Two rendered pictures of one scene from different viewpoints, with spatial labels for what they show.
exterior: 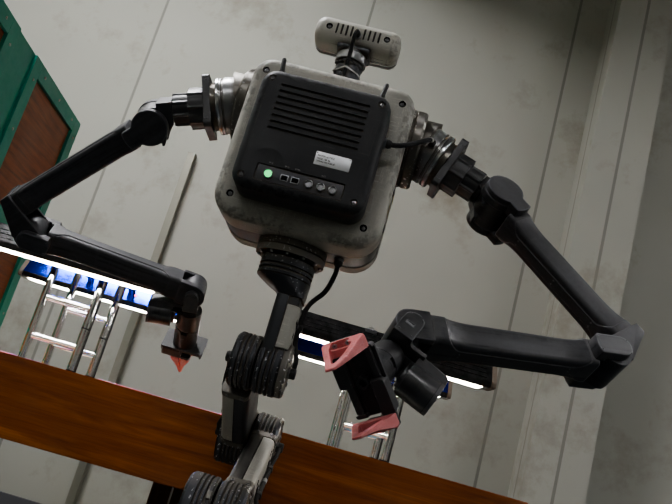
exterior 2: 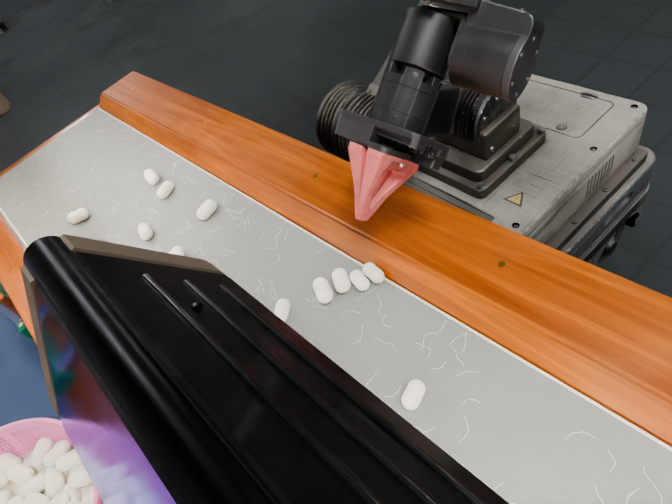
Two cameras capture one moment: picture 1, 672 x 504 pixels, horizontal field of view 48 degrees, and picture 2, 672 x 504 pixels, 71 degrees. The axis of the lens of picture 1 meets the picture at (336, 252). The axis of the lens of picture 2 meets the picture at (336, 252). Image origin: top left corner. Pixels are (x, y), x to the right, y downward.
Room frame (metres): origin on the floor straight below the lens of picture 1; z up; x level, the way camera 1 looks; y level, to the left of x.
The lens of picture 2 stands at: (2.14, 0.59, 1.19)
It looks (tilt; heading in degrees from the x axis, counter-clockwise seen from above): 48 degrees down; 244
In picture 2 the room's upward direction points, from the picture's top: 24 degrees counter-clockwise
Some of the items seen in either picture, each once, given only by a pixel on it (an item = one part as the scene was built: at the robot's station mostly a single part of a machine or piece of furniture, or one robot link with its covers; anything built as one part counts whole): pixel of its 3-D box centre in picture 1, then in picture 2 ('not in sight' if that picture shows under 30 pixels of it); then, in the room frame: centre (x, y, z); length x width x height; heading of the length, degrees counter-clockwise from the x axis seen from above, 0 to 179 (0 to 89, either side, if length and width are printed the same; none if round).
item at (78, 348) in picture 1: (53, 318); not in sight; (2.24, 0.74, 0.90); 0.20 x 0.19 x 0.45; 91
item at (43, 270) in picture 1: (107, 290); not in sight; (2.72, 0.75, 1.08); 0.62 x 0.08 x 0.07; 91
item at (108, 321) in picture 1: (86, 335); not in sight; (2.64, 0.74, 0.90); 0.20 x 0.19 x 0.45; 91
